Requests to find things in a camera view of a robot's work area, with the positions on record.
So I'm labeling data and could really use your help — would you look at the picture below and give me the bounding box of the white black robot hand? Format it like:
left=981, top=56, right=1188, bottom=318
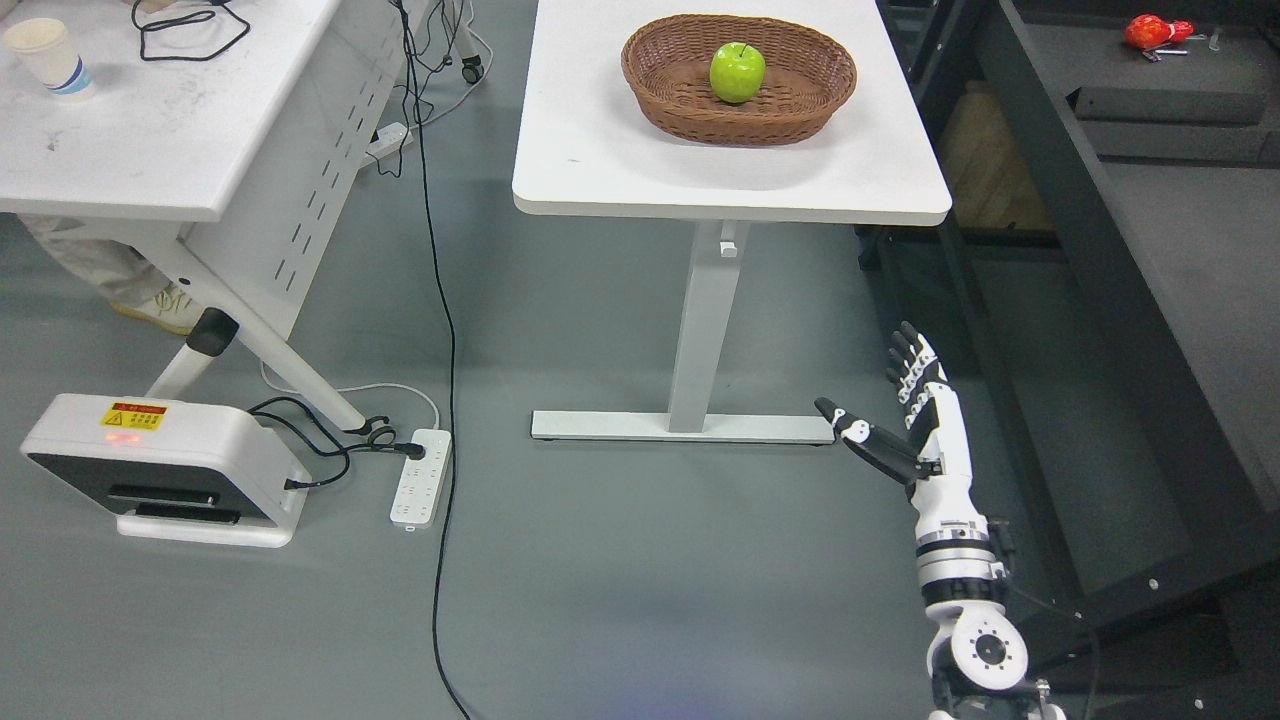
left=815, top=322, right=986, bottom=536

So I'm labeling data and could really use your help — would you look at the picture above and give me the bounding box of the green apple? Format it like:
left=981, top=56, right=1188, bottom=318
left=708, top=42, right=767, bottom=105

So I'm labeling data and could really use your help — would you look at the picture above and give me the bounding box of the red toy on shelf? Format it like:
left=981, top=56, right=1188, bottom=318
left=1123, top=14, right=1196, bottom=51

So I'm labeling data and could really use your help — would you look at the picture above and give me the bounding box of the white table with leg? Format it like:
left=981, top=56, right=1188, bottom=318
left=512, top=1, right=952, bottom=445

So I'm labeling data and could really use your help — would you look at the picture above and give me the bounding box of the brown wicker basket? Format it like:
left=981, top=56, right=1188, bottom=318
left=621, top=14, right=858, bottom=146

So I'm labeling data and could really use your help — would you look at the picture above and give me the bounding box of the white power strip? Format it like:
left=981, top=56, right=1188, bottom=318
left=364, top=122, right=413, bottom=167
left=389, top=429, right=453, bottom=532

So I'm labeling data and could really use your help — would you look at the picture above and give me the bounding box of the white floor device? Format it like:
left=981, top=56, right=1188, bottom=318
left=20, top=393, right=311, bottom=548

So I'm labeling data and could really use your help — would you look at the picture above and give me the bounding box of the white perforated desk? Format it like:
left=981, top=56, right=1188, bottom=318
left=1, top=1, right=428, bottom=432

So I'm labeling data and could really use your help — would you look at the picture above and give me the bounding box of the person's shoe and leg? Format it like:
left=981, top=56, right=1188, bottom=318
left=17, top=214, right=205, bottom=336

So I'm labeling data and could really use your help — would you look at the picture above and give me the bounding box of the paper cup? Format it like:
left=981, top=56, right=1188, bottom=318
left=3, top=17, right=97, bottom=102

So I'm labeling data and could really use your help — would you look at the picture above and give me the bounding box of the long black cable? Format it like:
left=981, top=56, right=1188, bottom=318
left=390, top=0, right=474, bottom=720

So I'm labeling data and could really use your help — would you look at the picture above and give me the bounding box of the black looped cable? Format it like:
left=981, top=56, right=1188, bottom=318
left=131, top=0, right=252, bottom=63

